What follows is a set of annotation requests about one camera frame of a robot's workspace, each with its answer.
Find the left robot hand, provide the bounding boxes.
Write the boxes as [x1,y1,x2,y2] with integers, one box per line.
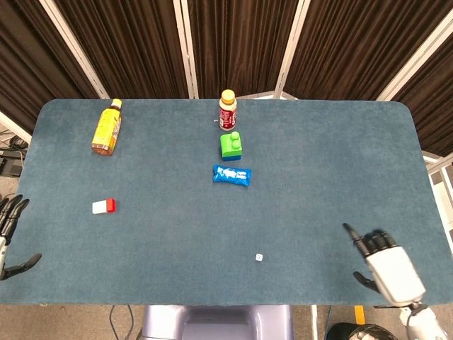
[0,193,43,281]

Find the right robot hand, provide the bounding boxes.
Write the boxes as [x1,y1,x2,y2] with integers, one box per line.
[342,222,427,308]

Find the lavender robot base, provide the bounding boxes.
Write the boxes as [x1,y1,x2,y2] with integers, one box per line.
[140,304,295,340]

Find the black trash bin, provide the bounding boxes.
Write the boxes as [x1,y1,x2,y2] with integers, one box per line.
[325,322,394,340]

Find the white and red block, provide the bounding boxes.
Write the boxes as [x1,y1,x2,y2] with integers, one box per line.
[91,198,117,215]

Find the yellow tea bottle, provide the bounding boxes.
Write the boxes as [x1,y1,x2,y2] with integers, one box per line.
[91,98,123,157]

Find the brown curtain screen panel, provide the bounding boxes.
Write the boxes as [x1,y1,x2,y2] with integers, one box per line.
[183,0,302,100]
[391,33,453,157]
[0,0,88,135]
[285,0,453,102]
[52,0,190,100]

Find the blue felt table mat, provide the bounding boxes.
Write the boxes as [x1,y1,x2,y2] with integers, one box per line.
[0,98,453,307]

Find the blue snack packet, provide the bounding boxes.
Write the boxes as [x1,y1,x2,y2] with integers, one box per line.
[212,164,253,187]

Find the green and blue toy brick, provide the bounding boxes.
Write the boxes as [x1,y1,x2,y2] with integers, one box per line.
[219,130,243,162]

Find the red bottle yellow cap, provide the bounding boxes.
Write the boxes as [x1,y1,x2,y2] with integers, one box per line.
[218,89,238,130]

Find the black floor cables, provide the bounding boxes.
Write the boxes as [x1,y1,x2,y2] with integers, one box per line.
[0,129,31,178]

